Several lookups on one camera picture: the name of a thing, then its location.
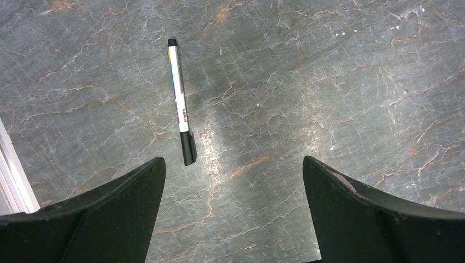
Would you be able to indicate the aluminium frame rail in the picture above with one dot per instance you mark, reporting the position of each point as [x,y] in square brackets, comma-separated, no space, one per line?
[17,195]

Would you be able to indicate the white marker pen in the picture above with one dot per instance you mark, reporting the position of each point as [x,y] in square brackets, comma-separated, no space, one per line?
[186,136]

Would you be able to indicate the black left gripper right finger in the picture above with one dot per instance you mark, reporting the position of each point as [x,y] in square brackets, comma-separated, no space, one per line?
[355,222]

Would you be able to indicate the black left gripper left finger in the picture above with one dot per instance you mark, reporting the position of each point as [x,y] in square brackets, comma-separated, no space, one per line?
[110,223]

